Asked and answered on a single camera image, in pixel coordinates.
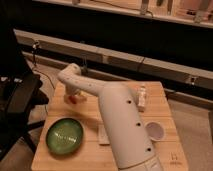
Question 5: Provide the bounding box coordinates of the black cable on floor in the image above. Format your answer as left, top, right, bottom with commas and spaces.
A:
31, 40, 56, 90

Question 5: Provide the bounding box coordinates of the small white bottle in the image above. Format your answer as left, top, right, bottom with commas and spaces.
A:
137, 85, 146, 112

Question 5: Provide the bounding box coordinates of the green ceramic bowl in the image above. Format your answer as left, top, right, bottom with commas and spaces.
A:
45, 118, 84, 155

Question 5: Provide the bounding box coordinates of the black office chair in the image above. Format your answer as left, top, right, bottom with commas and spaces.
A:
0, 21, 49, 161

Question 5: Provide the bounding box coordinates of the wooden table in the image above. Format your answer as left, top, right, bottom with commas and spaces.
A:
31, 81, 189, 171

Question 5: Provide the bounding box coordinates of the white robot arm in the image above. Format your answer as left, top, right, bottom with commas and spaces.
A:
58, 63, 164, 171

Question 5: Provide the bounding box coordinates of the white rectangular sponge block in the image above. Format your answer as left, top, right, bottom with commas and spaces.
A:
98, 124, 110, 145

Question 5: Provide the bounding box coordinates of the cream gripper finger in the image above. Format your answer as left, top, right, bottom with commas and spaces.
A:
75, 93, 87, 103

